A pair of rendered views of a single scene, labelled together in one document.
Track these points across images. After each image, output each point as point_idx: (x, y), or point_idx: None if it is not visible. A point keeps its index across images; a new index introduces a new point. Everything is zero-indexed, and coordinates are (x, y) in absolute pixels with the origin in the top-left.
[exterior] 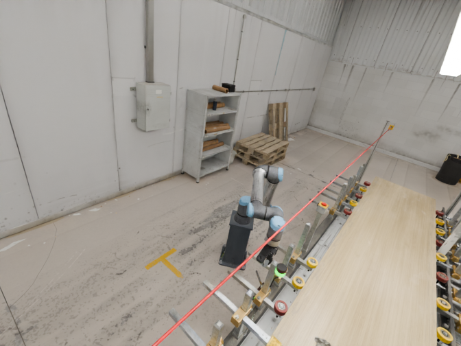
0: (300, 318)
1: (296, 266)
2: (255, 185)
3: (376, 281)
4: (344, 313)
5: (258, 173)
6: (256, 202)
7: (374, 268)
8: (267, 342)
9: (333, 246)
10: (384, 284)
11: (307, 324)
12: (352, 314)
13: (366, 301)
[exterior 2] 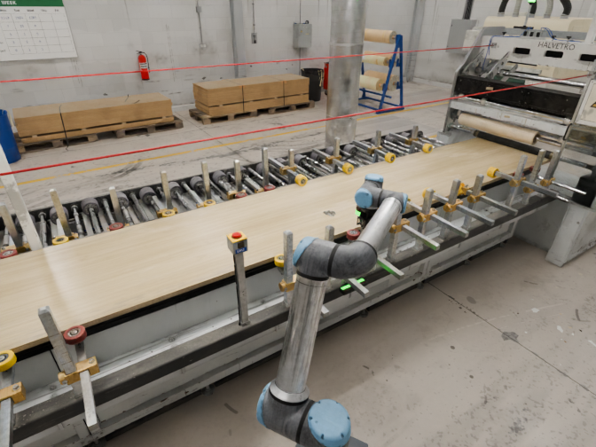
0: (338, 225)
1: (282, 301)
2: (386, 219)
3: (218, 233)
4: (291, 222)
5: (369, 237)
6: (395, 195)
7: (199, 242)
8: None
9: (223, 270)
10: (212, 231)
11: (333, 222)
12: (283, 220)
13: (255, 224)
